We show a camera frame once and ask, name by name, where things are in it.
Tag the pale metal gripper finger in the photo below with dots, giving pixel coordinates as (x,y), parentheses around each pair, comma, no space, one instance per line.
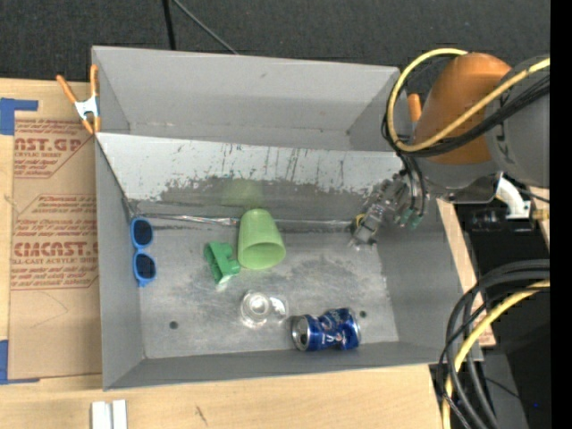
(371,236)
(361,227)

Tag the grey metal bin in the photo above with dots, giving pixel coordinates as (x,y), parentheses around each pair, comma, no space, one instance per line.
(313,284)

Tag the light green plastic cup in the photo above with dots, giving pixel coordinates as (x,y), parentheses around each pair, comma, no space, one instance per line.
(259,244)

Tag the crushed blue drink can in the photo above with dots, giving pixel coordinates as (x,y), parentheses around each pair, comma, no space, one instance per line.
(328,331)

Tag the clear glass thing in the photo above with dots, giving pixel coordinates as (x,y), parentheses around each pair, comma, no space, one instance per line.
(258,307)

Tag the green plastic toy piece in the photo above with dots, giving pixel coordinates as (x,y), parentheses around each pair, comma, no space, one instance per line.
(220,259)

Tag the blue sunglasses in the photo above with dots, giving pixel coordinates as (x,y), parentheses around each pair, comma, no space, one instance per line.
(143,264)

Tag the brown cardboard board, red print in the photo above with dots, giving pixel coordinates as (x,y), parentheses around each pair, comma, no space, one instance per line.
(49,320)

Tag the black cylinder on white bracket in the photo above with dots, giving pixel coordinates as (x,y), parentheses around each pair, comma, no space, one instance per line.
(514,199)

